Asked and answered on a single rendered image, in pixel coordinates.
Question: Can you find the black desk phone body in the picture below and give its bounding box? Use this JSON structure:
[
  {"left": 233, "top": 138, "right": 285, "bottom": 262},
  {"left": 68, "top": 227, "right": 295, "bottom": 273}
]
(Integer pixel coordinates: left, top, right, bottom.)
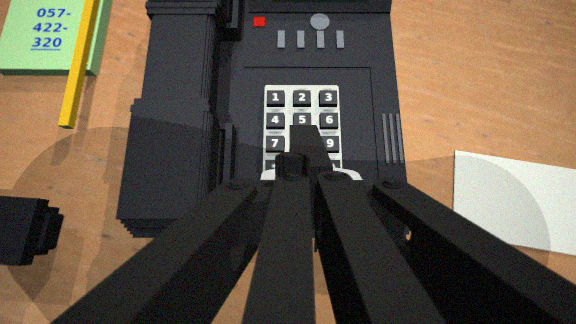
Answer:
[{"left": 216, "top": 0, "right": 407, "bottom": 186}]

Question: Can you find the light green sticky note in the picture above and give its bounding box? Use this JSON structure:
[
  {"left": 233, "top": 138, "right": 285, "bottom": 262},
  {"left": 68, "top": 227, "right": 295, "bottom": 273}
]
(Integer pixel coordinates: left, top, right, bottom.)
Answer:
[{"left": 0, "top": 0, "right": 112, "bottom": 76}]

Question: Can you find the black telephone handset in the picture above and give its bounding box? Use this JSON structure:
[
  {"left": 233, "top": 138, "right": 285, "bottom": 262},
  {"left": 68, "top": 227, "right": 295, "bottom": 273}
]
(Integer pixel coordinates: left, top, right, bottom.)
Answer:
[{"left": 116, "top": 0, "right": 233, "bottom": 229}]

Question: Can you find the white sheet of paper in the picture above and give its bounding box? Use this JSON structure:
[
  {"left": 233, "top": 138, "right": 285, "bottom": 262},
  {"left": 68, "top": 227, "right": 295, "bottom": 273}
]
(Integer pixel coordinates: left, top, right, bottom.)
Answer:
[{"left": 452, "top": 150, "right": 576, "bottom": 255}]

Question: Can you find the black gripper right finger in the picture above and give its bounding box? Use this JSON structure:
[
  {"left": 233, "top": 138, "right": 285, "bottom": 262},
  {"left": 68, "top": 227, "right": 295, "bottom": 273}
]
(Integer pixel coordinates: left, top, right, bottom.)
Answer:
[{"left": 303, "top": 125, "right": 576, "bottom": 324}]

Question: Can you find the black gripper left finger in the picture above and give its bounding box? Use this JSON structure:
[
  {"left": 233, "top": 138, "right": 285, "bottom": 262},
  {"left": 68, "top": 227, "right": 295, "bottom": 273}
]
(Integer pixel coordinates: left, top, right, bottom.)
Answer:
[{"left": 50, "top": 125, "right": 316, "bottom": 324}]

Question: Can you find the yellow pencil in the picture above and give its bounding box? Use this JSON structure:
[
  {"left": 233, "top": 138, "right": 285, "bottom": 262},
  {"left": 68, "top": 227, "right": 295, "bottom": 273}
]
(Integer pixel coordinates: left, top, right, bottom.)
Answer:
[{"left": 58, "top": 0, "right": 100, "bottom": 129}]

